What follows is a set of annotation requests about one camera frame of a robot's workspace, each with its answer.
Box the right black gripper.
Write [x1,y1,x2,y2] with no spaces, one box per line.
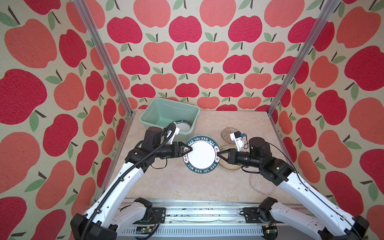
[216,147,264,173]

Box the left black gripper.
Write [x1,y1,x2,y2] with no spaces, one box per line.
[153,141,193,158]

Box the cream plate with plant drawing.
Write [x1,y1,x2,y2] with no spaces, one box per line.
[220,145,241,171]

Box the white plate lettered rim front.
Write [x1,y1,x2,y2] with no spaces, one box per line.
[183,135,220,174]

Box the white plate dark green rim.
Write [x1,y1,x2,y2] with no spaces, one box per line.
[174,120,194,134]

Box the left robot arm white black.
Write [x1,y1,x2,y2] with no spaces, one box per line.
[71,123,193,240]

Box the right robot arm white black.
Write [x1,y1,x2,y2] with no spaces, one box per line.
[218,137,370,240]

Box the mint green plastic bin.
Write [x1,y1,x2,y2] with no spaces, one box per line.
[139,98,201,143]

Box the brown speckled square plate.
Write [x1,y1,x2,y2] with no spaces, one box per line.
[221,127,239,145]

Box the clear glass textured plate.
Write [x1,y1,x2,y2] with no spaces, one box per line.
[249,174,276,196]

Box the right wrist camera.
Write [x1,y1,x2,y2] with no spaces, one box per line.
[230,131,246,152]

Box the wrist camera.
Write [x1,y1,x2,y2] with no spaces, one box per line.
[230,131,246,152]
[166,122,180,142]

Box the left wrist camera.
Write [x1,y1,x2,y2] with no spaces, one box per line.
[166,122,180,142]

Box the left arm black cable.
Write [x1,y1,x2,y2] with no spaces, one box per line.
[79,121,178,240]

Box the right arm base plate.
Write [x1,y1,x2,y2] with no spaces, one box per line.
[239,207,282,224]

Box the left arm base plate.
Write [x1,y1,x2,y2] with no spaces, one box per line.
[140,208,166,224]

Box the aluminium front rail frame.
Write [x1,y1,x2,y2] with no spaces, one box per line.
[115,204,279,240]

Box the left aluminium corner post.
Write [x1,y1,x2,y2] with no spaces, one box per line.
[74,0,134,118]

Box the aluminium corner post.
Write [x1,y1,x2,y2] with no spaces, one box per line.
[74,0,134,118]
[267,0,341,119]

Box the right aluminium corner post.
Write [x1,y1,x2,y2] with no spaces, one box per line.
[267,0,341,119]

